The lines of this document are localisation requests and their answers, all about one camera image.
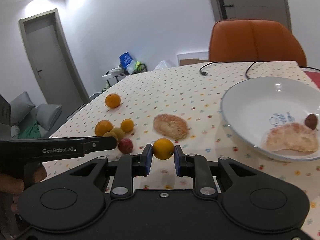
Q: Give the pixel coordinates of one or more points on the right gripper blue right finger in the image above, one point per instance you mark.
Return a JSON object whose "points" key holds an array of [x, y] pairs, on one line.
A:
{"points": [[196, 167]]}

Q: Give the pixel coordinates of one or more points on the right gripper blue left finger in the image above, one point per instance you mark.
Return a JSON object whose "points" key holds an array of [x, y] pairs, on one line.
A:
{"points": [[126, 169]]}

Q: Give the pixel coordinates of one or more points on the red small plum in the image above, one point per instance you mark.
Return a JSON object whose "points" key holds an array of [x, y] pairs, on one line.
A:
{"points": [[125, 146]]}

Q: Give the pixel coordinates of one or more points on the small yellow orange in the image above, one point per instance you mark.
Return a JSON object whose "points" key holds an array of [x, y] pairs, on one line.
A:
{"points": [[127, 125], [163, 149]]}

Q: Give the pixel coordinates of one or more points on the small peeled pomelo segment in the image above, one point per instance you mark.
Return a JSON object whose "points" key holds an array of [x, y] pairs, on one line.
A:
{"points": [[171, 126]]}

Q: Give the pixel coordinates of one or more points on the large orange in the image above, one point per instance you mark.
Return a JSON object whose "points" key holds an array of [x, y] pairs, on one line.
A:
{"points": [[103, 127]]}

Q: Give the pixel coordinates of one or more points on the single orange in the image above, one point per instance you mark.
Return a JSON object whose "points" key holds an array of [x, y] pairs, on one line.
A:
{"points": [[112, 100]]}

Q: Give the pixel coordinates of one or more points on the large peeled pomelo segment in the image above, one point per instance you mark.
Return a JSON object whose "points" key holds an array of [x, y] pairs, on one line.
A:
{"points": [[293, 136]]}

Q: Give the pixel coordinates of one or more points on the person's left hand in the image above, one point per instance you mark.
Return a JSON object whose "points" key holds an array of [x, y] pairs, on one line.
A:
{"points": [[15, 187]]}

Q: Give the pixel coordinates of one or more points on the green blanket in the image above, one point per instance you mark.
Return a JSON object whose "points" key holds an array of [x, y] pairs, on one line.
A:
{"points": [[31, 132]]}

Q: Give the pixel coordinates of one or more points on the grey sofa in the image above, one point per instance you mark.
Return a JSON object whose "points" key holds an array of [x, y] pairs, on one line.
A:
{"points": [[24, 113]]}

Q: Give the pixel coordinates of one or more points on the floral patterned tablecloth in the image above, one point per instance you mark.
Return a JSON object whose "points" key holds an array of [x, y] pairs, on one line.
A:
{"points": [[181, 106]]}

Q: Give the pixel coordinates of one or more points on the white ceramic plate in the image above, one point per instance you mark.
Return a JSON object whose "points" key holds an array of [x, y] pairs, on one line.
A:
{"points": [[253, 107]]}

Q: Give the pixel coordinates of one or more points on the black metal shelf rack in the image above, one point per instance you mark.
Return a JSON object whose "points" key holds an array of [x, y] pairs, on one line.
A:
{"points": [[121, 72]]}

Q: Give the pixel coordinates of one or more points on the blue plastic bag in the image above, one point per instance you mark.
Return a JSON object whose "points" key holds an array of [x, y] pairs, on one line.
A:
{"points": [[127, 63]]}

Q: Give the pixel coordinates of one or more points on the clear plastic bag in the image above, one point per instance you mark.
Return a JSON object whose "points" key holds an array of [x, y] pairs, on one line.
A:
{"points": [[164, 64]]}

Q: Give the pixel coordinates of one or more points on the white framed cardboard panel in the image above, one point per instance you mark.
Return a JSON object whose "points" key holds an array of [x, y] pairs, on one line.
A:
{"points": [[192, 58]]}

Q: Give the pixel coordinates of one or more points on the grey side door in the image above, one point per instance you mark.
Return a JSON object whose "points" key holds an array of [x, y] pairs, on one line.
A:
{"points": [[51, 61]]}

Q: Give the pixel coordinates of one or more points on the orange leather chair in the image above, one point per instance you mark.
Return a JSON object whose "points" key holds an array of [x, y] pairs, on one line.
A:
{"points": [[254, 40]]}

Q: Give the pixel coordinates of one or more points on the colourful red yellow mat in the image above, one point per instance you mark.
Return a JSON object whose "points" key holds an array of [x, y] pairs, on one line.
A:
{"points": [[311, 78]]}

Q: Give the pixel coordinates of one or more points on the grey entrance door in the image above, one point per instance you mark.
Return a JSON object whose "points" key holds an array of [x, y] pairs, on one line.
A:
{"points": [[250, 0]]}

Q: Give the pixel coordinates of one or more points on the black door handle lock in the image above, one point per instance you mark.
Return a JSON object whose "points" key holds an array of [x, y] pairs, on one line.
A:
{"points": [[223, 7]]}

